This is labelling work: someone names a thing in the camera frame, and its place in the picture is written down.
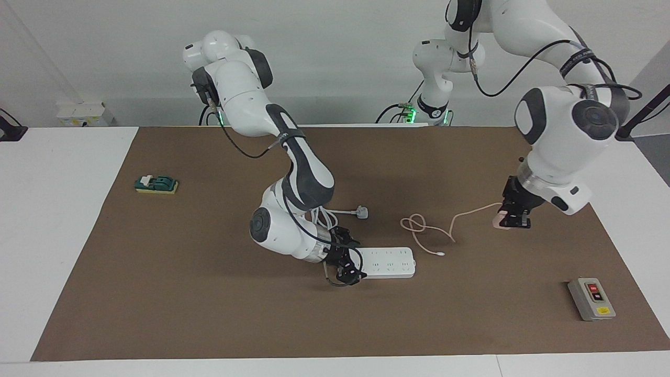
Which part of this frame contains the white power strip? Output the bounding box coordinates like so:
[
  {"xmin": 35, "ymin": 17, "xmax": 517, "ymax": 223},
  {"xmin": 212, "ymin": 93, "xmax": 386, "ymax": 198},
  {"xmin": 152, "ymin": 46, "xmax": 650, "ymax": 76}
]
[{"xmin": 356, "ymin": 247, "xmax": 417, "ymax": 280}]

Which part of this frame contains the black left base cable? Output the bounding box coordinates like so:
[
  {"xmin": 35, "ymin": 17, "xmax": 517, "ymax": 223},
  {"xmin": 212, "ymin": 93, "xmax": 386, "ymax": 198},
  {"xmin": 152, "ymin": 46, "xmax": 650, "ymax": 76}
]
[{"xmin": 375, "ymin": 80, "xmax": 426, "ymax": 125}]

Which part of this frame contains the green knife switch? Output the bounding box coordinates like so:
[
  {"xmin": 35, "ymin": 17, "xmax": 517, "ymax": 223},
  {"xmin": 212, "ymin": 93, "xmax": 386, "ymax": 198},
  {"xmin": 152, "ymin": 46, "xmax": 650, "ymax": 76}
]
[{"xmin": 134, "ymin": 174, "xmax": 180, "ymax": 195}]

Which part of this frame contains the black base cable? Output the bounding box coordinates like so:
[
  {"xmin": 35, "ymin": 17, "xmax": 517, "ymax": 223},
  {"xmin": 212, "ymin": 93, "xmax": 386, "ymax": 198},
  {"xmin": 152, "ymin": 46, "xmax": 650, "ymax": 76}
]
[
  {"xmin": 375, "ymin": 80, "xmax": 426, "ymax": 125},
  {"xmin": 198, "ymin": 104, "xmax": 221, "ymax": 127}
]

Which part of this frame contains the grey on-off switch box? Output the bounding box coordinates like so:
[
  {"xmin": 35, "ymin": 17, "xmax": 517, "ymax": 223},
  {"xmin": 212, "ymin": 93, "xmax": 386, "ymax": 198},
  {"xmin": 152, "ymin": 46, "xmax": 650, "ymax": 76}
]
[{"xmin": 567, "ymin": 278, "xmax": 617, "ymax": 322}]

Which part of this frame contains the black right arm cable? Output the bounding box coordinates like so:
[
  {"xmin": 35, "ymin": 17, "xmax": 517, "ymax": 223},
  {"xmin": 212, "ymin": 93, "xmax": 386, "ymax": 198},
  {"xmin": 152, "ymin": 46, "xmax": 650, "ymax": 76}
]
[{"xmin": 198, "ymin": 86, "xmax": 365, "ymax": 287}]

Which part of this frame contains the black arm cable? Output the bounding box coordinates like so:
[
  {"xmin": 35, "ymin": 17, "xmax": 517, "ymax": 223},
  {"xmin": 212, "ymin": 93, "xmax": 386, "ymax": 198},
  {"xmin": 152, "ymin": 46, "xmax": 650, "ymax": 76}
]
[
  {"xmin": 198, "ymin": 86, "xmax": 365, "ymax": 287},
  {"xmin": 445, "ymin": 0, "xmax": 643, "ymax": 101}
]

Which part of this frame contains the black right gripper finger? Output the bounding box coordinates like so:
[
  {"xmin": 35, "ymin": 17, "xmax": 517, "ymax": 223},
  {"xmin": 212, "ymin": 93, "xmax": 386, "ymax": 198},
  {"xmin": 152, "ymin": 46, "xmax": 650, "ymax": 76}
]
[
  {"xmin": 334, "ymin": 226, "xmax": 362, "ymax": 250},
  {"xmin": 337, "ymin": 268, "xmax": 367, "ymax": 287}
]

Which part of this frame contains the white wall outlet box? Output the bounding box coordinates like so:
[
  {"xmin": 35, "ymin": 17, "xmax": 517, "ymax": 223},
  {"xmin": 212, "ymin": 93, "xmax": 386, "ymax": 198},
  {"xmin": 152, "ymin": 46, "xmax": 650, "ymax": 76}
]
[{"xmin": 57, "ymin": 102, "xmax": 107, "ymax": 128}]

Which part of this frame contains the black right base cable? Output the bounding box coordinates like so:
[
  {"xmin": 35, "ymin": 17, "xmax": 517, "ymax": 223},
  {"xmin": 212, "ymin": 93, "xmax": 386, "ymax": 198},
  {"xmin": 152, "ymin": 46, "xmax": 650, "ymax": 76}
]
[{"xmin": 198, "ymin": 104, "xmax": 221, "ymax": 127}]

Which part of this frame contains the pink charging cable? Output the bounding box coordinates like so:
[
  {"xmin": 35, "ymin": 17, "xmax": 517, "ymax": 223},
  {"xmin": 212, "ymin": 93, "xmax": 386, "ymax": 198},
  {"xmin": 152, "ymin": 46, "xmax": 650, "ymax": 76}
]
[{"xmin": 400, "ymin": 202, "xmax": 504, "ymax": 257}]

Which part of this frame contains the black stand pole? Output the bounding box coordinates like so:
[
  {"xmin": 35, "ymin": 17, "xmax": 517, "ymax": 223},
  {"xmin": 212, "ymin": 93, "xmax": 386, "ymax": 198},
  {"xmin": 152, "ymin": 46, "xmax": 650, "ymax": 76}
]
[{"xmin": 615, "ymin": 83, "xmax": 670, "ymax": 142}]

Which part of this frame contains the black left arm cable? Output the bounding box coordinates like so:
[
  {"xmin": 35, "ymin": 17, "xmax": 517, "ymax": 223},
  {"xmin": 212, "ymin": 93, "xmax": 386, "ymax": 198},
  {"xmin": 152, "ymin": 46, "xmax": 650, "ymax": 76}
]
[{"xmin": 445, "ymin": 0, "xmax": 643, "ymax": 101}]

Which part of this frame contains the brown table mat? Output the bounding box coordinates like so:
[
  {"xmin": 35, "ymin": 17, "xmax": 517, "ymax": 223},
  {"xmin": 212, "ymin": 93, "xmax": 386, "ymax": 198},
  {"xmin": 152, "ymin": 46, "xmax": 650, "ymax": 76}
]
[{"xmin": 30, "ymin": 126, "xmax": 670, "ymax": 362}]

